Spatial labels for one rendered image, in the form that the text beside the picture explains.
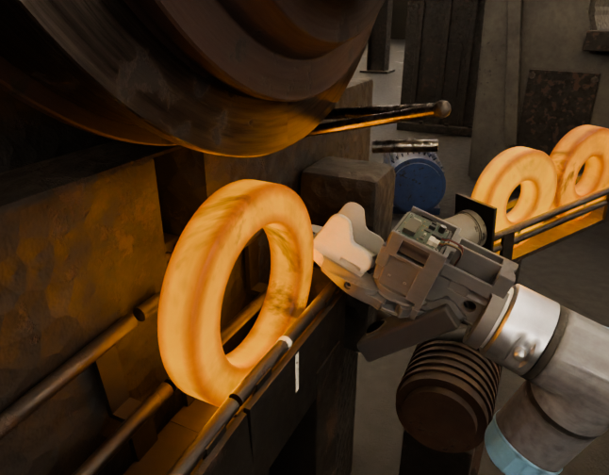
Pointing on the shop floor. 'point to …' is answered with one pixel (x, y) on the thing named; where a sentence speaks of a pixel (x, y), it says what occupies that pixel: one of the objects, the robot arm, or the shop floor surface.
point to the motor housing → (445, 407)
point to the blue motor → (417, 181)
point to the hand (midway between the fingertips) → (304, 237)
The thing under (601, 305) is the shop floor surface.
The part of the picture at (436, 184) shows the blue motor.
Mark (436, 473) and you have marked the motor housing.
